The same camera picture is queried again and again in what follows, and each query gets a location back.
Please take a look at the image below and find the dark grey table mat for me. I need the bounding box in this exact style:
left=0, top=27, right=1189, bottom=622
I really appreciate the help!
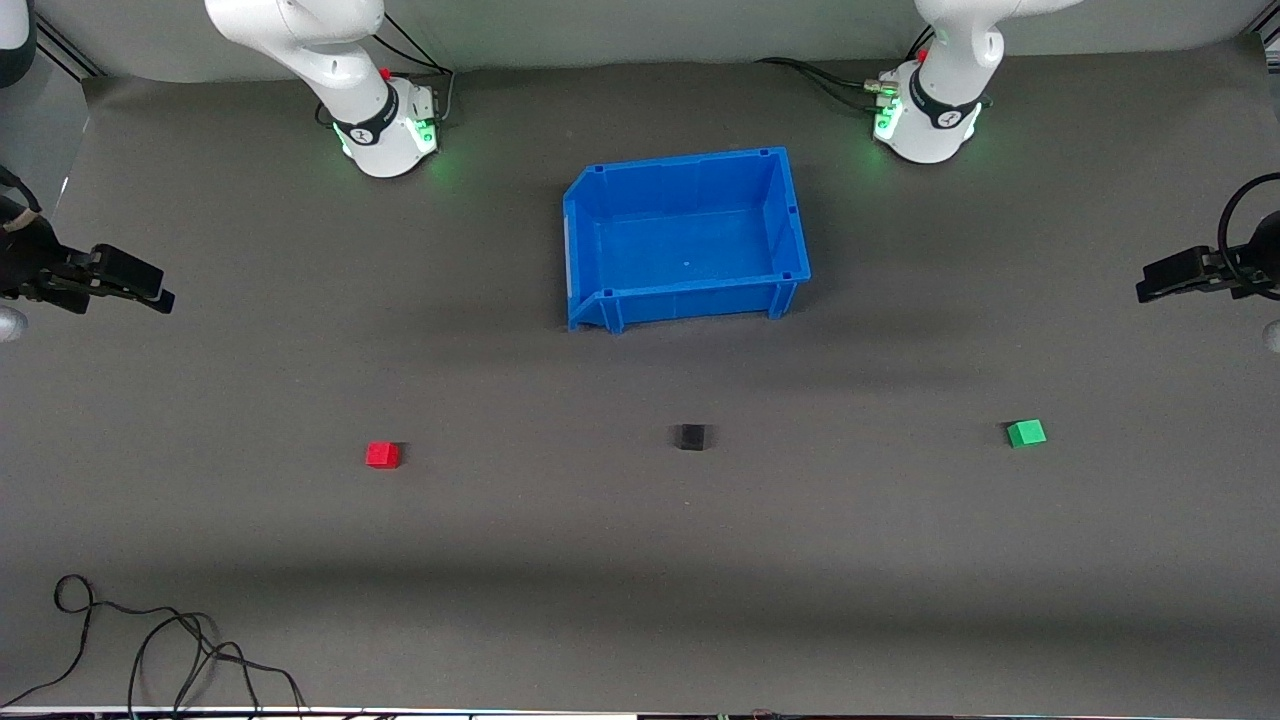
left=0, top=40, right=1280, bottom=713

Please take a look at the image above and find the thin black loose cable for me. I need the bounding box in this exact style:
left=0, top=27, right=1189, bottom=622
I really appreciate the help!
left=0, top=574, right=309, bottom=717

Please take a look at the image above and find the black right arm base cable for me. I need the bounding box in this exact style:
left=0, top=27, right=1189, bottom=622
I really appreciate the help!
left=316, top=10, right=457, bottom=128

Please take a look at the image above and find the blue plastic storage bin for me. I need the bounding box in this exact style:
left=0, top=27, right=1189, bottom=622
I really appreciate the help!
left=562, top=146, right=812, bottom=335

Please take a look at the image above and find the black arm base cable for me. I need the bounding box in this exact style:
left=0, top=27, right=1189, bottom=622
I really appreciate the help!
left=316, top=10, right=457, bottom=128
left=755, top=28, right=936, bottom=113

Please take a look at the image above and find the black cable along right arm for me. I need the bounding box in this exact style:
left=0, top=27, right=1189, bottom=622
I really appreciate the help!
left=0, top=165, right=43, bottom=216

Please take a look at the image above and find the black left arm base cable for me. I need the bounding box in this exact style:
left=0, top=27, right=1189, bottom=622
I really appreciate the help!
left=755, top=28, right=936, bottom=113

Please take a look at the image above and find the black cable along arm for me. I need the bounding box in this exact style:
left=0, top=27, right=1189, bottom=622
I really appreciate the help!
left=1217, top=173, right=1280, bottom=271
left=0, top=165, right=43, bottom=216

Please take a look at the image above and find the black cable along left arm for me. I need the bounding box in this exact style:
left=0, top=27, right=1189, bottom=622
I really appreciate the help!
left=1217, top=173, right=1280, bottom=271

